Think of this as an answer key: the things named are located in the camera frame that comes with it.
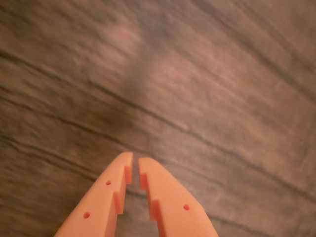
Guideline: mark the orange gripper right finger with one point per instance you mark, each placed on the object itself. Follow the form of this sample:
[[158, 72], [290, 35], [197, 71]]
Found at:
[[172, 205]]

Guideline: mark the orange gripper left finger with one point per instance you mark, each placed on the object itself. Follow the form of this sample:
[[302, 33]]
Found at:
[[101, 202]]

